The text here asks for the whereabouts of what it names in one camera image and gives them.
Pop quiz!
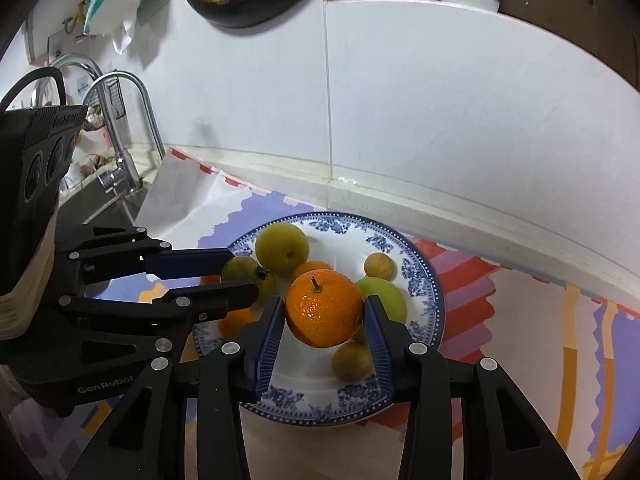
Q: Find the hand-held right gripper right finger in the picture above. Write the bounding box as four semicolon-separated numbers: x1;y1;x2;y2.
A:
362;295;581;480

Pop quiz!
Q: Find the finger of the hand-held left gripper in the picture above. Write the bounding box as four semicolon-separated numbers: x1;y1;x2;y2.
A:
56;281;261;334
57;225;241;284

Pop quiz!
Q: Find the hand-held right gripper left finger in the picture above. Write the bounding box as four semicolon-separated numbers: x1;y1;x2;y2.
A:
67;296;286;480

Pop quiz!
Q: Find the deep orange orange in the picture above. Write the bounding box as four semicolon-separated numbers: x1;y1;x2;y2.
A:
217;307;261;341

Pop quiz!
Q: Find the small tan round fruit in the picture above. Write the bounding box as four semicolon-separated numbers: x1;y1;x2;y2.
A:
332;341;376;382
363;252;398;281

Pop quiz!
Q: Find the small green fruit dark calyx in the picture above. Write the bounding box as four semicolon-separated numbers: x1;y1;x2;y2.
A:
221;256;281;306

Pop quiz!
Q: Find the large green apple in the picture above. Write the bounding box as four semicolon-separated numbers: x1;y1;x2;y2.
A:
354;276;409;326

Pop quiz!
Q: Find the orange with stem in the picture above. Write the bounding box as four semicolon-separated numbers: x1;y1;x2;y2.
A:
284;269;365;348

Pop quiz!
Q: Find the yellow-orange orange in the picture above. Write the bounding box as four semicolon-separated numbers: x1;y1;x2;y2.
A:
292;260;333;281

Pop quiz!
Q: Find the blue patterned white plate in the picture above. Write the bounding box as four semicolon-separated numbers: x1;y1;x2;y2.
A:
192;211;446;427

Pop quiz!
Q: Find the dark sink basin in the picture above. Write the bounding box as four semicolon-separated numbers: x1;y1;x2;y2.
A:
57;175;151;226

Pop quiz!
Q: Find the chrome faucet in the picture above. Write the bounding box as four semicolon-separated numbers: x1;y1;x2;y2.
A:
82;71;166;196
49;51;107;83

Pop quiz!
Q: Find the colourful printed tablecloth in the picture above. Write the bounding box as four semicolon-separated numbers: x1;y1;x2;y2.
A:
0;146;640;480

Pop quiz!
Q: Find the green white tissue pack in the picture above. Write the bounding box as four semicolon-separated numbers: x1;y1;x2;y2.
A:
82;0;166;54

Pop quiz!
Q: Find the black cable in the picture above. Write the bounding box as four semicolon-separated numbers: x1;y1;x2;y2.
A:
0;66;67;111

